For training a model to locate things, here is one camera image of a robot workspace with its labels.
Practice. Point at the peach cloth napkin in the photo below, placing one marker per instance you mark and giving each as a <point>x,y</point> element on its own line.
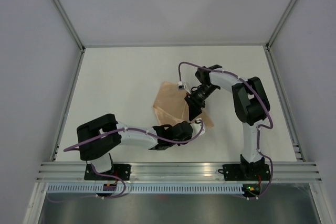
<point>169,105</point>

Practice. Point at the aluminium rail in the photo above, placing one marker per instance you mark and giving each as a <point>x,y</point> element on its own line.
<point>65,110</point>
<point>283,172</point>
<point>284,105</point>

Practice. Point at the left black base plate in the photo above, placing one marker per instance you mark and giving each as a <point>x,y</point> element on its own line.
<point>122,171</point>

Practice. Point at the left aluminium frame post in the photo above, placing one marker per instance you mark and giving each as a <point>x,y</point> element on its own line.
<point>62,13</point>

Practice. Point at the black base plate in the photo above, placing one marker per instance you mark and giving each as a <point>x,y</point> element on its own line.
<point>122,171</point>
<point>236,172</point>

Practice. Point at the aluminium frame post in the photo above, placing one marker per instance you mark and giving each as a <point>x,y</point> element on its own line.
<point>62,13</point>
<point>279,26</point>

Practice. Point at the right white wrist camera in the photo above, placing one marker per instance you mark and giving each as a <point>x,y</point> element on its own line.
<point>182,86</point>

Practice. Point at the right aluminium frame post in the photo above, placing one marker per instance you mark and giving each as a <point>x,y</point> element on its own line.
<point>279,26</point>

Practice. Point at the front aluminium rail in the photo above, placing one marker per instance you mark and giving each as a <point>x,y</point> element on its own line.
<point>283,172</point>

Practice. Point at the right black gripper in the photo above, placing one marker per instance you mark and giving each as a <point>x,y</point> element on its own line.
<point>195,105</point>

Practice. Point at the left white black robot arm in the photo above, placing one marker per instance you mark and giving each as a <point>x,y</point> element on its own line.
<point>101,135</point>

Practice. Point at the right side aluminium rail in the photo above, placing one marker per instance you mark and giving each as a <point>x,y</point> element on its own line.
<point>284,105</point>

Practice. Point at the left side aluminium rail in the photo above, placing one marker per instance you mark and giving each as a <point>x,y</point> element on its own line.
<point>65,110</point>

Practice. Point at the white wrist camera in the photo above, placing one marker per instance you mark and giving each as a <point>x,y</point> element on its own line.
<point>198,127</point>
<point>182,86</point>

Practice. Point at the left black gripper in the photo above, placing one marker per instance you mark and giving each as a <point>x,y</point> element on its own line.
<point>178,144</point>

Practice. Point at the white slotted cable duct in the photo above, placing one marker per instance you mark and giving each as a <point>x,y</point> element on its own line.
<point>144,188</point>

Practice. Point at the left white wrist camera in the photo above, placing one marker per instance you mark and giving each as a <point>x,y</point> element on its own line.
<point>198,127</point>

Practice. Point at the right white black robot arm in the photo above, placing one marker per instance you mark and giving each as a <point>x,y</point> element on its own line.
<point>251,106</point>

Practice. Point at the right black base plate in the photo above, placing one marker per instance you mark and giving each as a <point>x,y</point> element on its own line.
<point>236,172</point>

